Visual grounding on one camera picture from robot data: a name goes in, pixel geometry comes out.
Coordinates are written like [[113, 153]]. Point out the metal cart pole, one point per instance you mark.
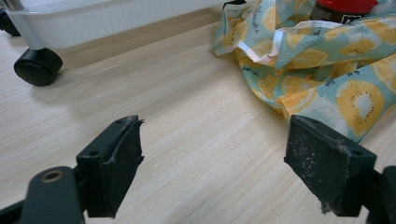
[[13, 3]]

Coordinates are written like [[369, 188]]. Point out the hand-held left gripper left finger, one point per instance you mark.
[[112, 174]]

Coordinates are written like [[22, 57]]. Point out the fruit print cloth bag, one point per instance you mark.
[[311, 59]]

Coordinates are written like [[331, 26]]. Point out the black caster wheel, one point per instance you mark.
[[37, 67], [7, 25]]

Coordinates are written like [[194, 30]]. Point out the dark jar with red lid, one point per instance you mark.
[[342, 6]]

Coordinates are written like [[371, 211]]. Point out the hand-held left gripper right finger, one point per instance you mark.
[[323, 168]]

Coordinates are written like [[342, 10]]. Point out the white rolling cart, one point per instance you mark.
[[109, 25]]

